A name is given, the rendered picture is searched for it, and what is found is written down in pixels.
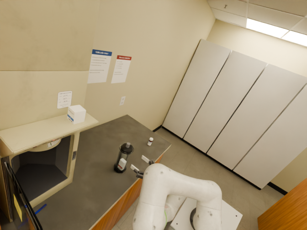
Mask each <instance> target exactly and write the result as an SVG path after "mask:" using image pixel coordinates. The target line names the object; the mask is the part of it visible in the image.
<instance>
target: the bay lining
mask: <svg viewBox="0 0 307 230"><path fill-rule="evenodd" d="M70 139H71V135H69V136H67V137H64V138H62V139H61V141H60V143H59V144H58V145H57V146H55V147H54V148H52V149H49V150H46V151H41V152H31V151H27V152H24V153H21V154H19V155H16V156H14V157H13V158H12V160H11V167H12V170H13V172H14V174H16V172H17V170H18V169H19V167H20V166H23V165H25V164H27V163H31V164H48V165H56V166H57V167H58V168H59V169H60V170H61V171H62V172H63V173H64V174H65V175H66V173H67V165H68V157H69V147H70Z"/></svg>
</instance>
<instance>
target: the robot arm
mask: <svg viewBox="0 0 307 230"><path fill-rule="evenodd" d="M141 158H142V159H143V160H144V161H145V162H147V163H149V166H148V167H147V168H146V170H145V172H140V171H139V170H138V169H137V168H136V167H135V166H133V165H131V166H130V168H131V169H132V170H133V171H134V172H135V173H136V174H137V175H136V177H138V178H141V179H143V181H142V186H141V191H140V196H139V200H138V204H137V206H136V210H135V213H134V216H133V219H132V229H133V230H164V228H165V227H166V224H167V222H170V221H172V220H173V219H174V217H175V215H176V213H177V211H178V209H179V207H180V206H181V205H182V203H183V202H184V200H185V199H186V197H188V198H191V199H195V200H197V203H196V208H194V209H193V210H192V212H191V214H190V223H191V226H192V228H193V229H194V230H222V191H221V189H220V187H219V186H218V185H217V184H216V183H215V182H213V181H210V180H202V179H196V178H192V177H188V176H186V175H183V174H181V173H178V172H176V171H174V170H172V169H170V168H168V167H166V166H165V165H163V164H160V163H155V162H154V161H153V159H152V160H149V159H148V158H146V157H145V156H143V155H142V157H141Z"/></svg>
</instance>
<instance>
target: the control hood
mask: <svg viewBox="0 0 307 230"><path fill-rule="evenodd" d="M67 115H68V114H66V115H61V116H57V117H53V118H49V119H45V120H41V121H37V122H33V123H29V124H25V125H21V126H16V127H12V128H9V129H5V130H1V131H0V156H1V157H7V156H10V155H13V154H16V153H19V152H22V151H24V150H27V149H30V148H33V147H35V146H38V145H41V144H43V143H46V142H49V141H52V140H55V139H57V138H60V137H63V136H65V135H68V134H71V133H74V132H76V131H79V130H82V129H84V128H87V127H90V126H93V125H96V124H98V123H99V121H97V120H96V119H95V118H93V117H92V116H91V115H89V114H88V113H86V114H85V121H84V122H81V123H77V124H72V123H71V122H70V121H69V120H68V119H67Z"/></svg>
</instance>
